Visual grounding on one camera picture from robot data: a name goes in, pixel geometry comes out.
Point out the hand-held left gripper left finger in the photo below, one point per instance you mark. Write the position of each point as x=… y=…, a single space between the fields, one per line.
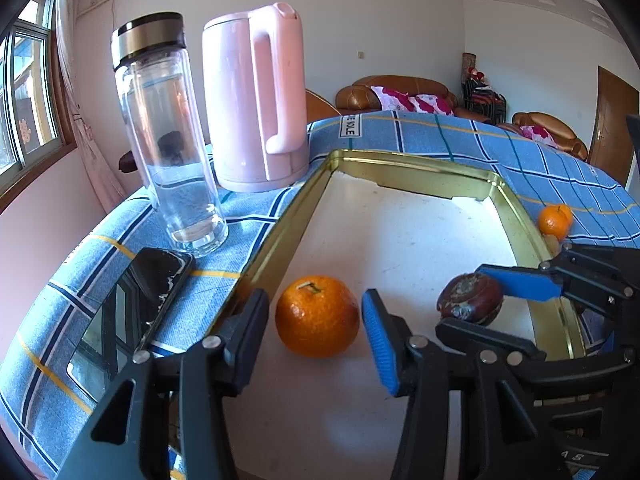
x=249 y=342

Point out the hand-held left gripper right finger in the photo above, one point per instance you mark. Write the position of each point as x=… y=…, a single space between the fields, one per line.
x=381 y=340

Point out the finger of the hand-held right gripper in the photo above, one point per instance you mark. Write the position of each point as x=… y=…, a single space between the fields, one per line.
x=490 y=336
x=522 y=282

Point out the dark brown water chestnut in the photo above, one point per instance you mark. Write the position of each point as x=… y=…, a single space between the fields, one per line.
x=467 y=296

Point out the large orange with stem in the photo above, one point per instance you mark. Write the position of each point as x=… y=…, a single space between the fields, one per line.
x=317 y=316

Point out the gold metal tray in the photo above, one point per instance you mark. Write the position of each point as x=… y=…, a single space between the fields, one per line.
x=400 y=240

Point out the black smartphone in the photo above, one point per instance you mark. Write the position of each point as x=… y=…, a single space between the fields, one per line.
x=135 y=320

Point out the floral pillow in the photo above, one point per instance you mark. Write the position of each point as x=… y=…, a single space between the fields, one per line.
x=395 y=99
x=539 y=135
x=434 y=104

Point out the brown leather loveseat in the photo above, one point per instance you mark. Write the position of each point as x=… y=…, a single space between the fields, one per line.
x=550 y=122

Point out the blue plaid tablecloth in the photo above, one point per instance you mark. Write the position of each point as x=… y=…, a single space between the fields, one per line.
x=450 y=135

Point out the brown wooden door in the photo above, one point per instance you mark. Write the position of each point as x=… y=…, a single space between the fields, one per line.
x=612 y=125

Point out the stacked dark chairs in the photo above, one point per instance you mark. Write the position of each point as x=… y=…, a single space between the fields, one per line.
x=482 y=102

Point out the glass bottle with metal lid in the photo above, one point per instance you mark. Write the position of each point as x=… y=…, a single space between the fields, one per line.
x=170 y=160

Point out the dark brown object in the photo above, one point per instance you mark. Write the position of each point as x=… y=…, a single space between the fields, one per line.
x=127 y=161

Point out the tall decorated vase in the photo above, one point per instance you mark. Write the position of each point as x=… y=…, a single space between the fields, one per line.
x=468 y=65

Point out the pink electric kettle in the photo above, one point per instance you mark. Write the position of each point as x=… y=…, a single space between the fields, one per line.
x=235 y=110

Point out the brown leather armchair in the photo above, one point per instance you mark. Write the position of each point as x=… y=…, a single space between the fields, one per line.
x=320 y=107

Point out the brown leather sofa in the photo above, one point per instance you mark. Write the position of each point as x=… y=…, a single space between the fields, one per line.
x=360 y=95

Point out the pink curtain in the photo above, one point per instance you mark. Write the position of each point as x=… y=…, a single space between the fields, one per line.
x=85 y=110

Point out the wooden framed window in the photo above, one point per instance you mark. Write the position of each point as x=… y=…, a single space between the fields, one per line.
x=30 y=90

